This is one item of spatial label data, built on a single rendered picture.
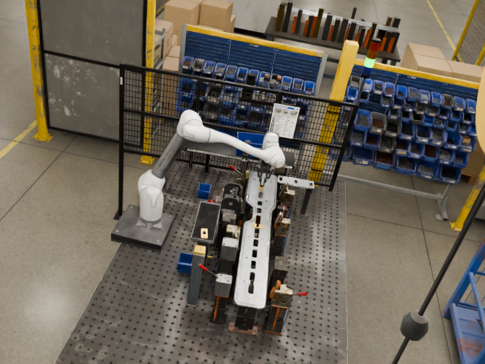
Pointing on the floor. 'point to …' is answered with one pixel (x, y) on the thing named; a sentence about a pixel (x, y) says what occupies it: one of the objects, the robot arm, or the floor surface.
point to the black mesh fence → (206, 121)
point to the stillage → (469, 314)
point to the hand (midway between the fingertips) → (262, 181)
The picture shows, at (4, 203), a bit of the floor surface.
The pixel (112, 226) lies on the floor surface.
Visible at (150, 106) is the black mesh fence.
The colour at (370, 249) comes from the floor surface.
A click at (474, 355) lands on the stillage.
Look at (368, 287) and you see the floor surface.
